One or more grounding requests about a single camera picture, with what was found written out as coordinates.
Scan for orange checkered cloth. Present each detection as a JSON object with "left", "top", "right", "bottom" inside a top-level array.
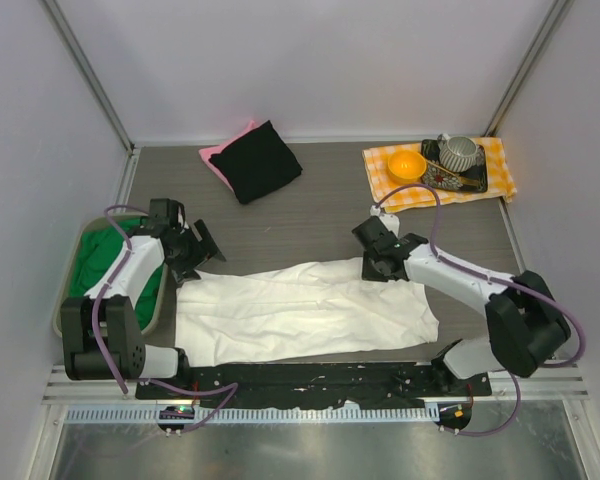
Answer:
[{"left": 362, "top": 137, "right": 517, "bottom": 213}]

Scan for folded pink t-shirt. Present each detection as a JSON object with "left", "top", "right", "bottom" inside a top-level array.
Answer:
[{"left": 198, "top": 118, "right": 259, "bottom": 191}]

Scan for green t-shirt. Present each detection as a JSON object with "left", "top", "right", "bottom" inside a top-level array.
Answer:
[{"left": 69, "top": 226, "right": 163, "bottom": 330}]

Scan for black patterned plate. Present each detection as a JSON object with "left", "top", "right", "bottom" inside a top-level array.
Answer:
[{"left": 420, "top": 139, "right": 489, "bottom": 193}]

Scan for slotted cable duct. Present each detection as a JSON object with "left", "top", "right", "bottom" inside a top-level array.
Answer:
[{"left": 65, "top": 403, "right": 439, "bottom": 425}]

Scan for folded black t-shirt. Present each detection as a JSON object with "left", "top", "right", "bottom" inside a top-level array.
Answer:
[{"left": 210, "top": 121, "right": 303, "bottom": 205}]

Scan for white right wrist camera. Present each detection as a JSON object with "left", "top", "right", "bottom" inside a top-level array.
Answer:
[{"left": 370, "top": 205, "right": 400, "bottom": 237}]

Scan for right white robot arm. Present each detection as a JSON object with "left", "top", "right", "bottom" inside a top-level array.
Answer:
[{"left": 352, "top": 216, "right": 571, "bottom": 391}]

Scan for white flower print t-shirt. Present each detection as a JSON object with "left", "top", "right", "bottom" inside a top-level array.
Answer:
[{"left": 175, "top": 258, "right": 439, "bottom": 367}]

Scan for grey plastic tray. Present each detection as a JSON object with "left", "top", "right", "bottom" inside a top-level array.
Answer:
[{"left": 53, "top": 213, "right": 171, "bottom": 344}]

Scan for orange bowl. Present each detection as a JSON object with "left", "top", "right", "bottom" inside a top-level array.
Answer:
[{"left": 386, "top": 150, "right": 427, "bottom": 185}]

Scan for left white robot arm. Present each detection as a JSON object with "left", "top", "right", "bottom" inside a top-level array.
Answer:
[{"left": 60, "top": 198, "right": 224, "bottom": 392}]

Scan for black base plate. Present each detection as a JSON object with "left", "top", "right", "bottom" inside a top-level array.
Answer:
[{"left": 134, "top": 362, "right": 492, "bottom": 409}]

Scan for striped grey cup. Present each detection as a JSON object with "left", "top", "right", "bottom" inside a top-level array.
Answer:
[{"left": 437, "top": 133, "right": 486, "bottom": 173}]

